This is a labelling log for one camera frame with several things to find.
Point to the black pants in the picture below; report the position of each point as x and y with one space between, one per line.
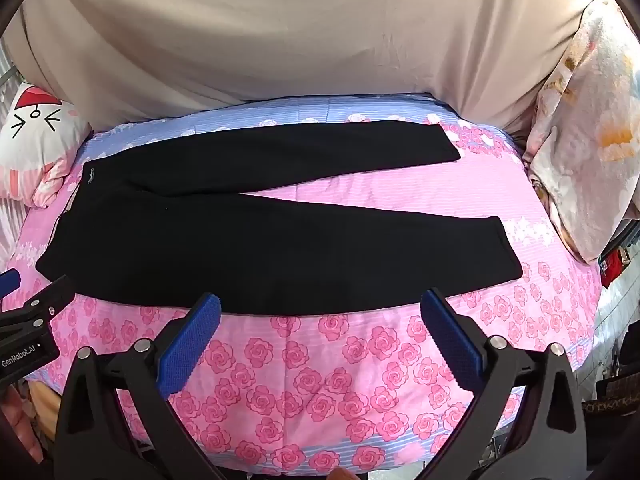
250 260

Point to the pale floral quilt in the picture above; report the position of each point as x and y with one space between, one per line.
590 135

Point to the pink floral blanket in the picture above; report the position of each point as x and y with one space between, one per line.
325 360

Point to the red object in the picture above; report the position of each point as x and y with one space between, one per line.
611 267

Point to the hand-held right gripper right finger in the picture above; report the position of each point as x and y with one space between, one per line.
452 345

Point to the white satin bedsheet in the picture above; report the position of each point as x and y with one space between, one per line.
10 230

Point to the dark patterned object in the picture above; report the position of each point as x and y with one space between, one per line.
612 400

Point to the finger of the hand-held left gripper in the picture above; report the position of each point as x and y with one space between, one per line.
7 285
47 300

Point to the cat print pillow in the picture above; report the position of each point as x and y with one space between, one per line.
35 160

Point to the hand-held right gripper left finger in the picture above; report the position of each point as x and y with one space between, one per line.
192 345

